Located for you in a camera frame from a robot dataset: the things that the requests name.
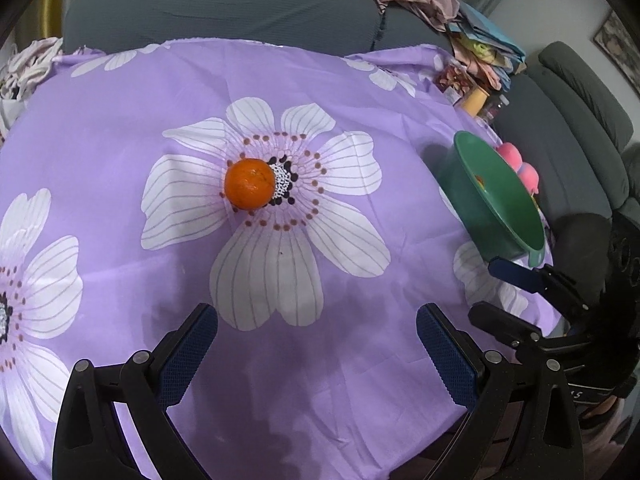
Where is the grey sofa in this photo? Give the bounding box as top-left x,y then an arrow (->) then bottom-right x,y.
62,0 -> 451,56

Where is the stack of colourful folded cloths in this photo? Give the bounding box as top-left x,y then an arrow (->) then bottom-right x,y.
447,2 -> 528,93

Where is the green plastic bowl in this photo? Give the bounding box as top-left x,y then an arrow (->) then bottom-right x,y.
437,131 -> 547,267

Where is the dark framed wall picture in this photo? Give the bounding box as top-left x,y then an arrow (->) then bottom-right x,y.
592,10 -> 640,68

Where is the grey recliner armchair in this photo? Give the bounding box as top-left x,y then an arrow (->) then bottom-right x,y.
492,41 -> 640,301

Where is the purple flower print cloth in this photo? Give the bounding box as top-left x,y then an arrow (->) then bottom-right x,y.
0,40 -> 568,480

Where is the gold curtain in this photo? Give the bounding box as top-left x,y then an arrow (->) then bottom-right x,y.
17,0 -> 96,48

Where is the orange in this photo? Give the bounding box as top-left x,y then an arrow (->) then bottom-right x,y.
224,158 -> 277,211

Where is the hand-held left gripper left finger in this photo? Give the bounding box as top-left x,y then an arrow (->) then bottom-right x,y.
51,302 -> 219,480

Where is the white clothing pile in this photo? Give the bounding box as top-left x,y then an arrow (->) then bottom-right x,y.
0,37 -> 63,136

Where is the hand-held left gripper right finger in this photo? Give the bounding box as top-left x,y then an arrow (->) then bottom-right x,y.
416,303 -> 585,480

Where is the pink plush toy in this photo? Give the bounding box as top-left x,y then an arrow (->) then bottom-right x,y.
495,142 -> 541,196

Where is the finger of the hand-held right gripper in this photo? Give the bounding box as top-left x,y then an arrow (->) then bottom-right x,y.
488,256 -> 592,319
467,301 -> 568,367

